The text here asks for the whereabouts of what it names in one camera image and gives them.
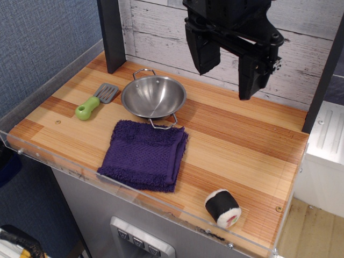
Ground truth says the clear acrylic table edge guard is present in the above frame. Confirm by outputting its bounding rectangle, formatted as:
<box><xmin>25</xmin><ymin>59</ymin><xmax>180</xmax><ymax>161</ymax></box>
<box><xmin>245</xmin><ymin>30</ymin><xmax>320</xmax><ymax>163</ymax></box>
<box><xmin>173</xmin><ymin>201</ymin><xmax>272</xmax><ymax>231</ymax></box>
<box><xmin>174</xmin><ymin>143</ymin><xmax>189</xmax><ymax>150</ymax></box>
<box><xmin>1</xmin><ymin>126</ymin><xmax>308</xmax><ymax>257</ymax></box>

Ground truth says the white grooved side unit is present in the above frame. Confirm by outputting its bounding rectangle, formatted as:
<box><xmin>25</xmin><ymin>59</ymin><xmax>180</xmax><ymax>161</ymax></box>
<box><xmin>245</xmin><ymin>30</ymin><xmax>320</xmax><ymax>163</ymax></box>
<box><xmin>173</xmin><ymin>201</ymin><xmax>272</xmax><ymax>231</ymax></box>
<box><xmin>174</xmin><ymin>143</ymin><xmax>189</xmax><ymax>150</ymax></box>
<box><xmin>294</xmin><ymin>101</ymin><xmax>343</xmax><ymax>217</ymax></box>

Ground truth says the folded purple towel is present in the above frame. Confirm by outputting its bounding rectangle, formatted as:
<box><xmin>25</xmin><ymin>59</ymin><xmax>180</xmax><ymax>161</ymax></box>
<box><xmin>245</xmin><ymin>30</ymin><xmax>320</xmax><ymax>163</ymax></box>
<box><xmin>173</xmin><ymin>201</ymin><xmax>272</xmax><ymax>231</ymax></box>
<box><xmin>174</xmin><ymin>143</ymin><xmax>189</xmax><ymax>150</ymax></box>
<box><xmin>97</xmin><ymin>120</ymin><xmax>188</xmax><ymax>192</ymax></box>

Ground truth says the stainless steel bowl with handles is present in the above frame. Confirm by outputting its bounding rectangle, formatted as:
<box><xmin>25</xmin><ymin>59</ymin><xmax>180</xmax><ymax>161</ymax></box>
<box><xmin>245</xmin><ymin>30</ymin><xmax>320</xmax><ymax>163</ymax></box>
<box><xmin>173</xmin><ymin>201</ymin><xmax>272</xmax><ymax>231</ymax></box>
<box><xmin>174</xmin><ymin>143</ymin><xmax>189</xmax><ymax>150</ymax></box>
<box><xmin>121</xmin><ymin>69</ymin><xmax>187</xmax><ymax>130</ymax></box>

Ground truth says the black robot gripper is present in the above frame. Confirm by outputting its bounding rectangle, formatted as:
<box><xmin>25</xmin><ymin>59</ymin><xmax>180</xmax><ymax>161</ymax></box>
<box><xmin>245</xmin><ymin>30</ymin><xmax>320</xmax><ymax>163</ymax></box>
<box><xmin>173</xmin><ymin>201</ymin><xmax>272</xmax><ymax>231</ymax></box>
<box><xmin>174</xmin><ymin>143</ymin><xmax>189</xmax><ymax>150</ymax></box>
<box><xmin>182</xmin><ymin>1</ymin><xmax>284</xmax><ymax>101</ymax></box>

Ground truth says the green handled grey spatula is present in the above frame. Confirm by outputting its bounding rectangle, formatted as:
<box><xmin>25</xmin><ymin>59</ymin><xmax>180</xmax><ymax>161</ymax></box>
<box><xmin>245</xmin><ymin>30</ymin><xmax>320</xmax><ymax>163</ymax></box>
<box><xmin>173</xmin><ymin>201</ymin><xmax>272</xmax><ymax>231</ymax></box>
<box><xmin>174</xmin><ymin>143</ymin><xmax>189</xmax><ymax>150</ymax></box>
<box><xmin>75</xmin><ymin>83</ymin><xmax>119</xmax><ymax>121</ymax></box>

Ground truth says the plush sushi roll toy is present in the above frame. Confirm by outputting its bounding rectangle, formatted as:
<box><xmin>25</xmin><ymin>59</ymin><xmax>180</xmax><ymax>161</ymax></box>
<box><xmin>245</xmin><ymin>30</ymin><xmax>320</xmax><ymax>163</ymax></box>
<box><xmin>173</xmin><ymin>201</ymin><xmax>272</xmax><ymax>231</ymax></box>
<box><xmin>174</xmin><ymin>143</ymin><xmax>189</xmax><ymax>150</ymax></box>
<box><xmin>204</xmin><ymin>189</ymin><xmax>242</xmax><ymax>228</ymax></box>

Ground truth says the yellow black object bottom left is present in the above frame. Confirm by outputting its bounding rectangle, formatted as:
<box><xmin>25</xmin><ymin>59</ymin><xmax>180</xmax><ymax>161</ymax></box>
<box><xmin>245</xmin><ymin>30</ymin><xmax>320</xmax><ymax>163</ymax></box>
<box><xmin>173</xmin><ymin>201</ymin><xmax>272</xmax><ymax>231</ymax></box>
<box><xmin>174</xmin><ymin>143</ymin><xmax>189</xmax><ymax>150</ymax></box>
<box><xmin>1</xmin><ymin>225</ymin><xmax>48</xmax><ymax>257</ymax></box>

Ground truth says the dark right vertical post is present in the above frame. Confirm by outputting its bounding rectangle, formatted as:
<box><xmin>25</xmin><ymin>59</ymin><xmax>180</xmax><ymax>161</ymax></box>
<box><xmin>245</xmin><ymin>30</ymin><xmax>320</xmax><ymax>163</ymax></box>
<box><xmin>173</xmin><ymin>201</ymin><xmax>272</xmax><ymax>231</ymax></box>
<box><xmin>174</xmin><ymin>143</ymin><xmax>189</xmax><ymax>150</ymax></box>
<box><xmin>302</xmin><ymin>17</ymin><xmax>343</xmax><ymax>134</ymax></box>

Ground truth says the grey toy dispenser panel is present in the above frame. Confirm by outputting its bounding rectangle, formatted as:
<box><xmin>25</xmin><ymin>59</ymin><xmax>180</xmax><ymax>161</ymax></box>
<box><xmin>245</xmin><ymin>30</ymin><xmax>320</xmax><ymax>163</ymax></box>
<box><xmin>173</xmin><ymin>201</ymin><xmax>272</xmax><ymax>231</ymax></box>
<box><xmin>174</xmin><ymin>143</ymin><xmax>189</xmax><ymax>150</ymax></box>
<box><xmin>110</xmin><ymin>216</ymin><xmax>176</xmax><ymax>257</ymax></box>

